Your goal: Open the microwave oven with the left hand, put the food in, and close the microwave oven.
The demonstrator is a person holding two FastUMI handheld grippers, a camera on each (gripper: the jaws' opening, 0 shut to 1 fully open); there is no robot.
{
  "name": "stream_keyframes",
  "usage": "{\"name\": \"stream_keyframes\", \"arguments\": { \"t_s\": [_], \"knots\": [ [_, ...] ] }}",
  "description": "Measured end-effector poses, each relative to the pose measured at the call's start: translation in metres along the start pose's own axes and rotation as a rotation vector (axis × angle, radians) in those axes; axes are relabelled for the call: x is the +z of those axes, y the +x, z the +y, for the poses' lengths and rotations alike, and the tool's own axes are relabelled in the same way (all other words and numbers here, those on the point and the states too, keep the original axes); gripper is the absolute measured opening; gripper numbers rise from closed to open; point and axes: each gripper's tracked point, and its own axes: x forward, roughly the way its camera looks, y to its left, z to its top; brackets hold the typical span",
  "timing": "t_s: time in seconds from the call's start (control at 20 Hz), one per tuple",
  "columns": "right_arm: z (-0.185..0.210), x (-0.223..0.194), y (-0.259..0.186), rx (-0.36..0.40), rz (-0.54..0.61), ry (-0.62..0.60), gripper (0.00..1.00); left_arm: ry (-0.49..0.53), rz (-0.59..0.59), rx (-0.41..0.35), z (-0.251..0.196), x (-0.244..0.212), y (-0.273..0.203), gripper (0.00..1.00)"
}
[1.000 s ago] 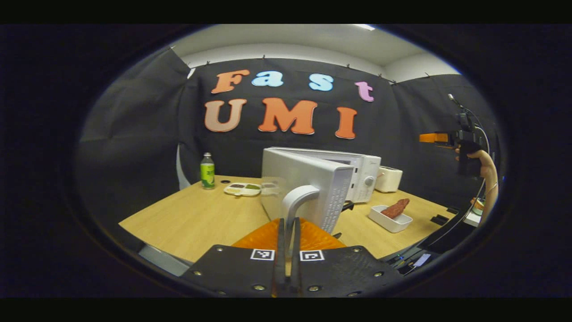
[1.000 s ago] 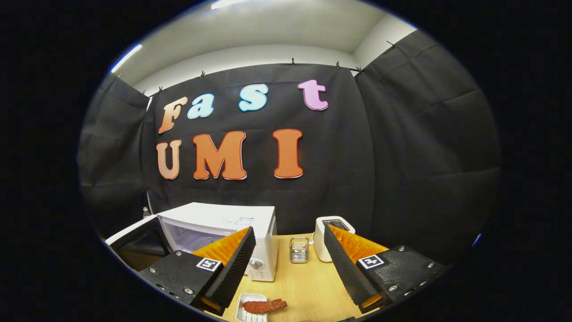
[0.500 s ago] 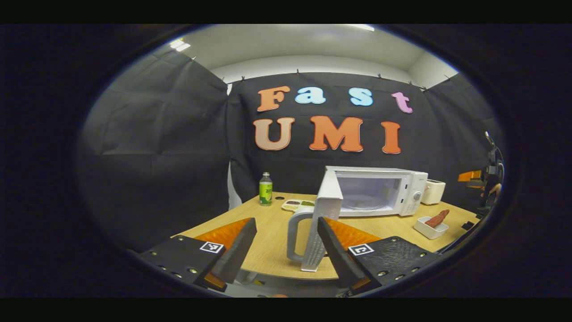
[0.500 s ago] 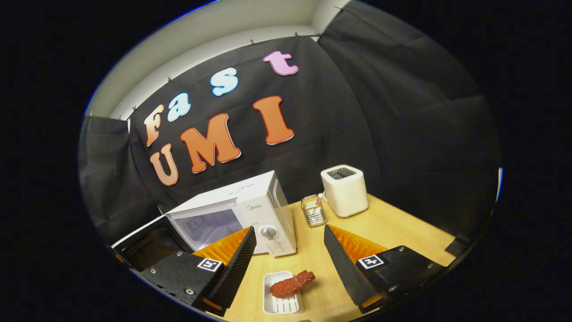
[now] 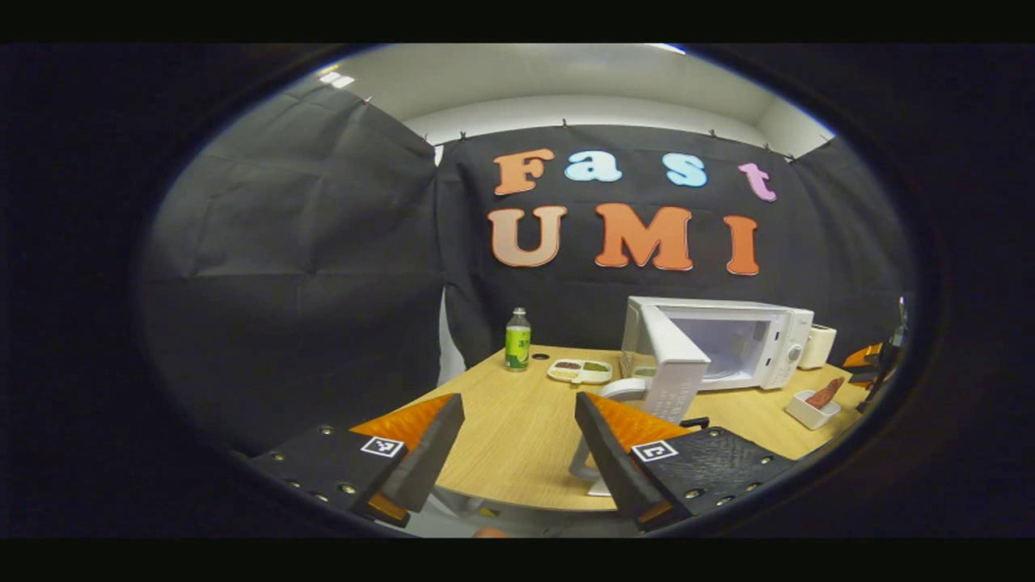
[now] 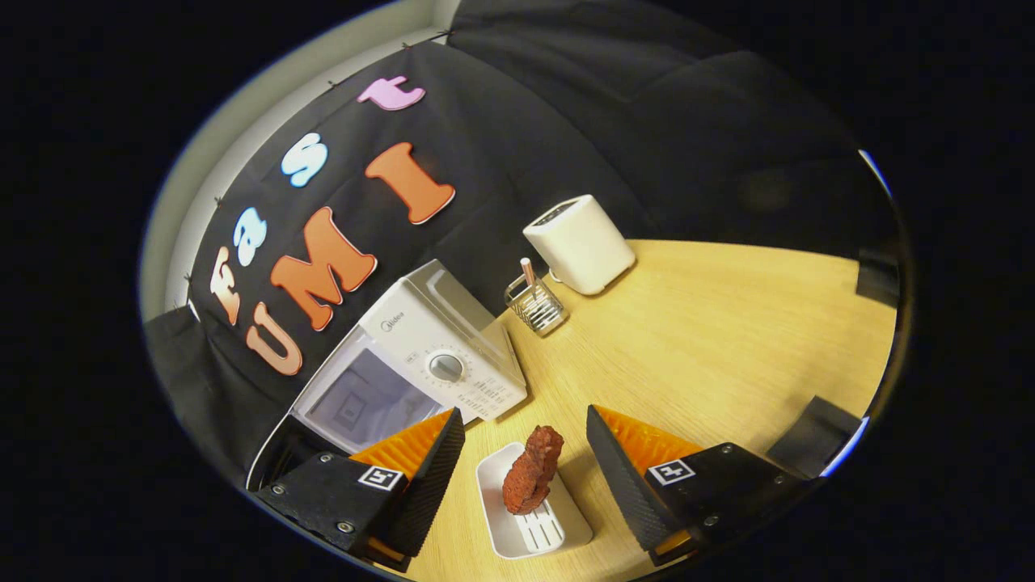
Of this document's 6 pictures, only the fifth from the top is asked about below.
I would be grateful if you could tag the reddish brown meat piece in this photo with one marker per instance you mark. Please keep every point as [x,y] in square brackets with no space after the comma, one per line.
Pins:
[826,392]

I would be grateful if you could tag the white toaster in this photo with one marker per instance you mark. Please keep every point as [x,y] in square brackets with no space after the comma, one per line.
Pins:
[818,346]

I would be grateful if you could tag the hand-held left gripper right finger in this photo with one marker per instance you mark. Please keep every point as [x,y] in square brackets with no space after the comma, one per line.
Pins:
[610,469]

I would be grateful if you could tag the small white ribbed dish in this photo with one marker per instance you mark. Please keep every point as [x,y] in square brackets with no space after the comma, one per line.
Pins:
[808,414]

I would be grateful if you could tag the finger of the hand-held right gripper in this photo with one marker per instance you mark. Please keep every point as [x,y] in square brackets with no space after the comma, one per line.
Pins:
[863,377]
[862,356]

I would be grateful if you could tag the ceiling light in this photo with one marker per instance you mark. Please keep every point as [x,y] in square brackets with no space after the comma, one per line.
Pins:
[337,79]
[667,48]

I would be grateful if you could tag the white curved stand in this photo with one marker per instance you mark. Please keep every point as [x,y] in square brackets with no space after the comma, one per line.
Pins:
[623,390]

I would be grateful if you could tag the white microwave oven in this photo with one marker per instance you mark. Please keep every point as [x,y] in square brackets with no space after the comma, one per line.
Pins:
[780,331]

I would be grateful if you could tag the green drink bottle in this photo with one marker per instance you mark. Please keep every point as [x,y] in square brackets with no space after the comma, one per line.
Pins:
[517,343]

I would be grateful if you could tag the white divided food plate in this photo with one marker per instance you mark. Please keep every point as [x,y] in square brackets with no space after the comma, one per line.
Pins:
[579,371]

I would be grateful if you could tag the black backdrop cloth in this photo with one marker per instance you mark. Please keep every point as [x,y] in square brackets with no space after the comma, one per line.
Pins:
[323,242]

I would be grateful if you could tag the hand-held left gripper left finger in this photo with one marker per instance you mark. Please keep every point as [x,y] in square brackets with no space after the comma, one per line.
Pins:
[424,465]

